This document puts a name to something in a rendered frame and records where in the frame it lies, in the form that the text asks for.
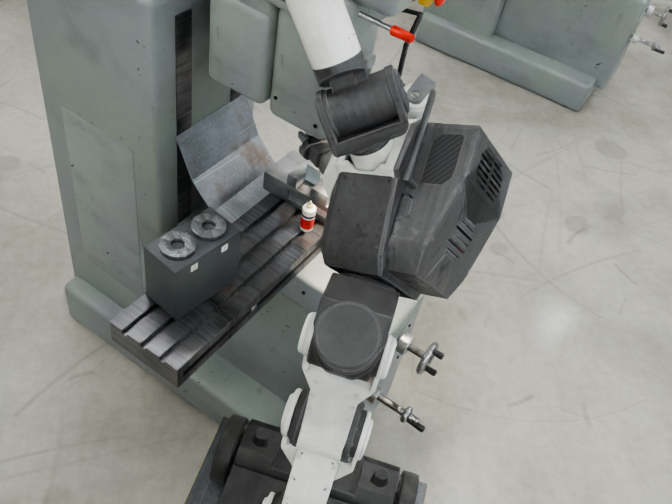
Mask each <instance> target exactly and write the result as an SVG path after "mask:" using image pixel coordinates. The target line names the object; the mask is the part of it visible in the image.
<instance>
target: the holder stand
mask: <svg viewBox="0 0 672 504"><path fill-rule="evenodd" d="M240 245H241V230H239V229H238V228H237V227H236V226H234V225H233V224H232V223H231V222H229V221H228V220H227V219H225V218H224V217H223V216H222V215H220V214H219V213H218V212H217V211H215V210H214V209H213V208H211V207H209V208H207V209H206V210H204V211H202V212H201V213H199V214H197V215H195V216H194V217H192V218H190V219H189V220H187V221H185V222H183V223H182V224H180V225H178V226H177V227H175V228H173V229H171V230H170V231H168V232H166V233H165V234H163V235H161V236H159V237H158V238H156V239H154V240H153V241H151V242H149V243H147V244H146V245H144V246H143V250H144V265H145V280H146V294H147V295H148V296H149V297H150V298H151V299H152V300H154V301H155V302H156V303H157V304H158V305H159V306H160V307H161V308H162V309H164V310H165V311H166V312H167V313H168V314H169V315H170V316H171V317H173V318H174V319H175V320H177V319H179V318H180V317H182V316H183V315H185V314H186V313H188V312H189V311H191V310H192V309H194V308H195V307H196V306H198V305H199V304H201V303H202V302H204V301H205V300H207V299H208V298H210V297H211V296H213V295H214V294H216V293H217V292H218V291H220V290H221V289H223V288H224V287H226V286H227V285H229V284H230V283H232V282H233V281H235V280H236V279H237V278H238V272H239V258H240Z"/></svg>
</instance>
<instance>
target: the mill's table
mask: <svg viewBox="0 0 672 504"><path fill-rule="evenodd" d="M301 215H302V211H301V210H299V209H298V208H296V207H294V206H292V205H291V204H289V203H287V202H286V201H284V200H282V199H281V198H279V197H277V196H275V195H274V194H272V193H269V194H268V195H267V196H266V197H264V198H263V199H262V200H261V201H259V202H258V203H257V204H256V205H254V206H253V207H252V208H251V209H249V210H248V211H247V212H246V213H244V214H243V215H242V216H241V217H239V218H238V219H237V220H236V221H234V222H233V223H232V224H233V225H234V226H236V227H237V228H238V229H239V230H241V245H240V258H239V272H238V278H237V279H236V280H235V281H233V282H232V283H230V284H229V285H227V286H226V287H224V288H223V289H221V290H220V291H218V292H217V293H216V294H214V295H213V296H211V297H210V298H208V299H207V300H205V301H204V302H202V303H201V304H199V305H198V306H196V307H195V308H194V309H192V310H191V311H189V312H188V313H186V314H185V315H183V316H182V317H180V318H179V319H177V320H175V319H174V318H173V317H171V316H170V315H169V314H168V313H167V312H166V311H165V310H164V309H162V308H161V307H160V306H159V305H158V304H157V303H156V302H155V301H154V300H152V299H151V298H150V297H149V296H148V295H147V294H146V292H145V293H144V294H143V295H142V296H140V297H139V298H138V299H137V300H135V301H134V302H133V303H132V304H130V305H129V306H128V307H127V308H125V309H124V310H123V311H122V312H120V313H119V314H118V315H117V316H115V317H114V318H113V319H112V320H110V329H111V336H112V340H113V341H114V342H116V343H117V344H118V345H120V346H121V347H123V348H124V349H125V350H127V351H128V352H129V353H131V354H132V355H133V356H135V357H136V358H138V359H139V360H140V361H142V362H143V363H144V364H146V365H147V366H148V367H150V368H151V369H153V370H154V371H155V372H157V373H158V374H159V375H161V376H162V377H163V378H165V379H166V380H168V381H169V382H170V383H172V384H173V385H174V386H176V387H177V388H178V387H179V386H180V385H182V384H183V383H184V382H185V381H186V380H187V379H188V378H189V377H190V376H191V375H192V374H193V373H194V372H195V371H196V370H197V369H198V368H199V367H200V366H202V365H203V364H204V363H205V362H206V361H207V360H208V359H209V358H210V357H211V356H212V355H213V354H214V353H215V352H216V351H217V350H218V349H219V348H220V347H222V346H223V345H224V344H225V343H226V342H227V341H228V340H229V339H230V338H231V337H232V336H233V335H234V334H235V333H236V332H237V331H238V330H239V329H240V328H241V327H243V326H244V325H245V324H246V323H247V322H248V321H249V320H250V319H251V318H252V317H253V316H254V315H255V314H256V313H257V312H258V311H259V310H260V309H261V308H263V307H264V306H265V305H266V304H267V303H268V302H269V301H270V300H271V299H272V298H273V297H274V296H275V295H276V294H277V293H278V292H279V291H280V290H281V289H283V288H284V287H285V286H286V285H287V284H288V283H289V282H290V281H291V280H292V279H293V278H294V277H295V276H296V275H297V274H298V273H299V272H300V271H301V270H303V269H304V268H305V267H306V266H307V265H308V264H309V263H310V262H311V261H312V260H313V259H314V258H315V257H316V256H317V255H318V254H319V253H320V252H321V239H322V234H323V229H324V224H323V223H322V222H320V221H318V220H316V219H315V220H314V226H313V230H312V231H310V232H304V231H302V230H301V229H300V221H301Z"/></svg>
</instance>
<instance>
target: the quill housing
mask: <svg viewBox="0 0 672 504"><path fill-rule="evenodd" d="M377 31H378V26H377V25H374V26H373V27H371V28H370V29H368V30H367V31H365V32H363V33H362V34H360V35H359V36H357V39H358V42H359V45H360V48H361V50H362V49H365V50H367V51H369V52H371V53H373V50H374V45H375V40H376V35H377ZM330 88H331V87H326V88H323V87H319V84H318V82H317V79H316V77H315V74H314V72H313V69H312V67H311V64H310V62H309V59H308V57H307V54H306V52H305V49H304V47H303V44H302V42H301V39H300V37H299V34H298V32H297V29H296V27H295V24H294V22H293V19H292V17H291V14H290V13H289V12H287V11H285V10H283V9H281V8H280V11H279V16H278V27H277V37H276V47H275V57H274V67H273V78H272V88H271V98H270V110H271V112H272V113H273V114H274V115H275V116H277V117H279V118H281V119H283V120H284V121H286V122H288V123H290V124H292V125H293V126H295V127H297V128H299V129H301V130H303V131H304V132H306V133H308V134H310V135H312V136H313V137H315V138H317V139H325V138H326V136H325V133H324V131H323V128H322V126H321V123H320V120H319V117H318V114H317V111H316V107H315V101H314V96H315V94H316V92H317V91H319V90H322V89H324V90H327V89H330Z"/></svg>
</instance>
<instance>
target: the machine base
mask: <svg viewBox="0 0 672 504"><path fill-rule="evenodd" d="M65 293H66V298H67V304H68V309H69V313H70V315H71V316H72V317H74V318H75V319H76V320H78V321H79V322H80V323H82V324H83V325H84V326H86V327H87V328H88V329H90V330H91V331H93V332H94V333H95V334H97V335H98V336H99V337H101V338H102V339H103V340H105V341H106V342H107V343H109V344H110V345H112V346H113V347H114V348H116V349H117V350H118V351H120V352H121V353H122V354H124V355H125V356H126V357H128V358H129V359H131V360H132V361H133V362H135V363H136V364H137V365H139V366H140V367H141V368H143V369H144V370H145V371H147V372H148V373H150V374H151V375H152V376H154V377H155V378H156V379H158V380H159V381H160V382H162V383H163V384H164V385H166V386H167V387H169V388H170V389H171V390H173V391H174V392H175V393H177V394H178V395H179V396H181V397H182V398H184V399H185V400H186V401H188V402H189V403H190V404H192V405H193V406H194V407H196V408H197V409H198V410H200V411H201V412H203V413H204V414H205V415H207V416H208V417H209V418H211V419H212V420H213V421H215V422H216V423H217V424H219V425H220V423H221V421H222V418H223V417H227V418H230V417H231V416H232V415H233V414H236V415H240V416H242V417H245V418H248V420H249V422H250V421H251V420H252V419H255V420H258V421H261V422H264V423H267V424H270V425H273V426H276V427H279V428H281V419H282V416H283V412H284V409H285V406H286V402H285V401H284V400H282V399H281V398H279V397H278V396H276V395H275V394H274V393H272V392H271V391H269V390H268V389H266V388H265V387H264V386H262V385H261V384H259V383H258V382H256V381H255V380H254V379H252V378H251V377H249V376H248V375H246V374H245V373H244V372H242V371H241V370H239V369H238V368H236V367H235V366H234V365H232V364H231V363H229V362H228V361H226V360H225V359H224V358H222V357H221V356H219V355H218V354H216V353H214V354H213V355H212V356H211V357H210V358H209V359H208V360H207V361H206V362H205V363H204V364H203V365H202V366H200V367H199V368H198V369H197V370H196V371H195V372H194V373H193V374H192V375H191V376H190V377H189V378H188V379H187V380H186V381H185V382H184V383H183V384H182V385H180V386H179V387H178V388H177V387H176V386H174V385H173V384H172V383H170V382H169V381H168V380H166V379H165V378H163V377H162V376H161V375H159V374H158V373H157V372H155V371H154V370H153V369H151V368H150V367H148V366H147V365H146V364H144V363H143V362H142V361H140V360H139V359H138V358H136V357H135V356H133V355H132V354H131V353H129V352H128V351H127V350H125V349H124V348H123V347H121V346H120V345H118V344H117V343H116V342H114V341H113V340H112V336H111V329H110V320H112V319H113V318H114V317H115V316H117V315H118V314H119V313H120V312H122V311H123V310H124V308H122V307H121V306H119V305H118V304H117V303H115V302H114V301H112V300H111V299H110V298H108V297H107V296H105V295H104V294H103V293H101V292H100V291H98V290H97V289H96V288H94V287H93V286H91V285H90V284H88V283H87V282H86V281H84V280H83V279H81V278H80V277H78V276H76V277H74V278H73V279H72V280H70V281H69V282H67V283H66V285H65Z"/></svg>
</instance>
